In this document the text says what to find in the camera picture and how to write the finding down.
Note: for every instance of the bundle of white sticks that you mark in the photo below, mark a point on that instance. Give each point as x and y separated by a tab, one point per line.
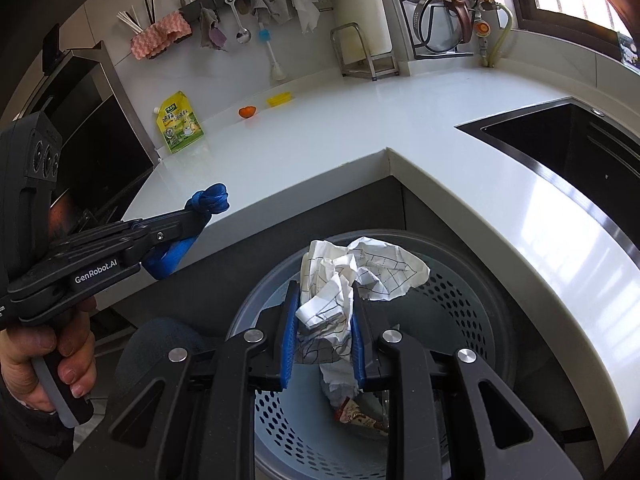
131	22

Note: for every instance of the pink sponge cloth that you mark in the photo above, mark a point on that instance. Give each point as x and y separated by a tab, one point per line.
160	35

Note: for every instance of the metal spoon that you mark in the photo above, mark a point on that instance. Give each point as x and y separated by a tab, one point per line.
243	35

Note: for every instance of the grey perforated trash bin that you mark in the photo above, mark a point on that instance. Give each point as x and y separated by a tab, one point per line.
450	300

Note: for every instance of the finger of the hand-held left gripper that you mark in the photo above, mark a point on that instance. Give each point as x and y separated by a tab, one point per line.
145	246
165	220

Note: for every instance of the metal cutting board stand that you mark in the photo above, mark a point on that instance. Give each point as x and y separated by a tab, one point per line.
372	67

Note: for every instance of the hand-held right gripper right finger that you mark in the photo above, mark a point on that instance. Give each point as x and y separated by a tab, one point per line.
359	345

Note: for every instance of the blue white bottle brush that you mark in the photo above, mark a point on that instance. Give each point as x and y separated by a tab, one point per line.
275	62

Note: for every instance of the black chopstick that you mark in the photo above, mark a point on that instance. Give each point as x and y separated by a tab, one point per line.
152	5

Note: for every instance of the person's left hand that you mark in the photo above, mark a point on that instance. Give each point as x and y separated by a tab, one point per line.
20	355

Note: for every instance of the black stove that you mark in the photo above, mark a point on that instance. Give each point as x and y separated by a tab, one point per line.
100	145

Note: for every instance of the black kitchen sink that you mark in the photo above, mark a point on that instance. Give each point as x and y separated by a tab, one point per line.
560	130

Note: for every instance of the orange fruit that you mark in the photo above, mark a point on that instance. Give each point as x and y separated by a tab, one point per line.
247	112

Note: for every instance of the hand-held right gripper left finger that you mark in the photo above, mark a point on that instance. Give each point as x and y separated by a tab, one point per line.
290	340

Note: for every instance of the white grid paper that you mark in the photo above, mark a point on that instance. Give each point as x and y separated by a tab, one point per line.
340	270

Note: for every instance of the grey purple hanging rag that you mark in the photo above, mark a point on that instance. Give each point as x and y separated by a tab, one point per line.
215	32

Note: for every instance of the white hanging cloth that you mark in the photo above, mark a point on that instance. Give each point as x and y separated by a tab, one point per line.
305	5

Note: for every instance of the yellow green detergent pouch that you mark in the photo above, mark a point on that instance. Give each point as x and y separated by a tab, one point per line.
181	125

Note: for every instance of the red printed snack wrapper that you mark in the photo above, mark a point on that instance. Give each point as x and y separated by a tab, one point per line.
356	417

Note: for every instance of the yellow plastic lid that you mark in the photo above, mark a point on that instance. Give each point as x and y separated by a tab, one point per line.
280	99

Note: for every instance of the glass pot lid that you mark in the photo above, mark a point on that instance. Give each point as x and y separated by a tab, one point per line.
435	25

